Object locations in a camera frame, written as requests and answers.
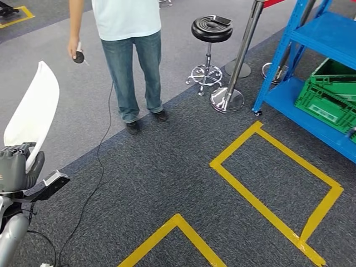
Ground black phone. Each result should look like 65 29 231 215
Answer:
210 15 232 27

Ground black round stool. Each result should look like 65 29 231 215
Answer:
186 15 233 97

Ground person's hand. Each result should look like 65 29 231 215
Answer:
67 34 84 60

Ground white curved plastic part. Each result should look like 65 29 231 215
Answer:
3 61 60 174

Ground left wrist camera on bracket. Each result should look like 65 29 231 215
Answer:
17 170 71 202

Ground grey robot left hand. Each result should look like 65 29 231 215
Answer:
0 142 46 193

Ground black floor cable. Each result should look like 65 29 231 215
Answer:
57 81 115 267

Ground black round controller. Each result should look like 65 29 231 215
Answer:
72 41 90 66

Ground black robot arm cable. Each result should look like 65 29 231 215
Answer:
26 230 57 267

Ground person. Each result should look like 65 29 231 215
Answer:
67 0 169 135

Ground blue metal shelf rack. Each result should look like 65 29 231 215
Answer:
252 0 356 165

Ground dark flat stanchion base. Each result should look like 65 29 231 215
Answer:
225 61 251 79

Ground red barrier belt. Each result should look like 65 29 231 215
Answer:
262 0 287 9

